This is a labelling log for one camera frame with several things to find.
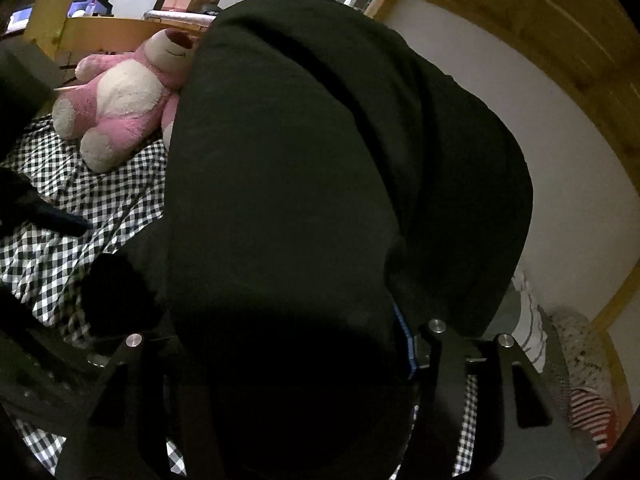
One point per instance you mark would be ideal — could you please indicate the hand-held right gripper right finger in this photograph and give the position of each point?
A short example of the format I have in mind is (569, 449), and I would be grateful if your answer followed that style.
(410, 355)

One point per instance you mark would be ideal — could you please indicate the black white checkered bed sheet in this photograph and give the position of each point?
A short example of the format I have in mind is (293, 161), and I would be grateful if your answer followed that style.
(115, 200)

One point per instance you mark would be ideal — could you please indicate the pink plush bear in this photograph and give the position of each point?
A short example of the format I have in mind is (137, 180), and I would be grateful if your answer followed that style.
(125, 90)

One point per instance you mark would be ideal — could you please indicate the white striped cloth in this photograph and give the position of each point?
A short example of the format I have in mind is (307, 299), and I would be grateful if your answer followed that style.
(530, 325)

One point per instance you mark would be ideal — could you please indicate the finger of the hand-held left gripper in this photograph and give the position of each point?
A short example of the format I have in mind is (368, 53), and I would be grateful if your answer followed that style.
(50, 350)
(55, 219)

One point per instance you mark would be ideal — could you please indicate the red striped cloth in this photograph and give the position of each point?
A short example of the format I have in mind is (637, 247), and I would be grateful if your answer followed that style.
(595, 415)

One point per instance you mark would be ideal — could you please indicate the blue lit screen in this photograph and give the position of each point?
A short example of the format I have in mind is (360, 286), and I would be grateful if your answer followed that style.
(20, 19)

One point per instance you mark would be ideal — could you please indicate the wooden bed frame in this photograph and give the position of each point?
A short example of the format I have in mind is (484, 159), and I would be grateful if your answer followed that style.
(575, 35)

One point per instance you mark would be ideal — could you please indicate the yellow wooden bed rail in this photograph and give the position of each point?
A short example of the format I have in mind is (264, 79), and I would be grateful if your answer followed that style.
(115, 27)

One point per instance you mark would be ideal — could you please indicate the speckled pillow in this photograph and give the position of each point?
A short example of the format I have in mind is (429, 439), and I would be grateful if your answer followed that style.
(585, 350)

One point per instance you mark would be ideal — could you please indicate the dark hooded jacket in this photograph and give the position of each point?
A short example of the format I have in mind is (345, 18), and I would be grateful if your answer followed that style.
(300, 160)

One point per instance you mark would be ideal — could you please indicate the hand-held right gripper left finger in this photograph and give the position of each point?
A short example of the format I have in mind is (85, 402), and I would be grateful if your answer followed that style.
(125, 410)

